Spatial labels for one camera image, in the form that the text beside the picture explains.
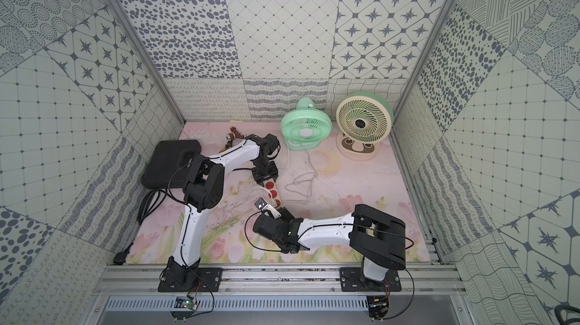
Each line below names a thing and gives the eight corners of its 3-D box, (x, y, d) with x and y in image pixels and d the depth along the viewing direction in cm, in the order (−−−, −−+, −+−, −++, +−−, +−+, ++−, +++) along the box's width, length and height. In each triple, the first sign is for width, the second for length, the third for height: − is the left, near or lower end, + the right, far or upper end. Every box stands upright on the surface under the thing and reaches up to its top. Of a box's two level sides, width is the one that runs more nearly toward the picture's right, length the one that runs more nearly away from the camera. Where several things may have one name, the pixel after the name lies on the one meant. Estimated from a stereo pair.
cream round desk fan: (329, 153, 111) (339, 102, 86) (334, 138, 118) (344, 87, 93) (372, 164, 107) (395, 114, 82) (375, 148, 113) (397, 97, 88)
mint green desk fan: (284, 160, 107) (281, 121, 87) (285, 134, 118) (283, 94, 98) (326, 160, 107) (332, 121, 87) (323, 134, 118) (329, 94, 98)
